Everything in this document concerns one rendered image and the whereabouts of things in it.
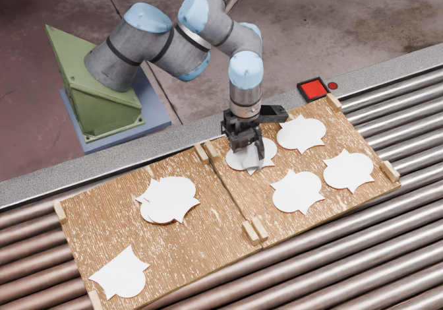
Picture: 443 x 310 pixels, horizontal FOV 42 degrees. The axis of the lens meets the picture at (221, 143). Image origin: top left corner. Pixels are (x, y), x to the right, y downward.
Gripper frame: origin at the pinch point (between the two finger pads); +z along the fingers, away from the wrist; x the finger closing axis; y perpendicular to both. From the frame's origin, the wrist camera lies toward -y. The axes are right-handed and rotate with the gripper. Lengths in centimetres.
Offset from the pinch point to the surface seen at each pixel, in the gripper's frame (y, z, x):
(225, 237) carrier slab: 17.5, 0.3, 19.0
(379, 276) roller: -10.7, 2.6, 43.6
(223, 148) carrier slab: 5.5, 0.6, -5.5
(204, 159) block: 12.7, -2.2, -2.7
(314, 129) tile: -19.6, 0.2, 0.6
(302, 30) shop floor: -102, 96, -125
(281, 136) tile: -10.2, 0.0, -1.3
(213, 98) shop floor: -34, 95, -101
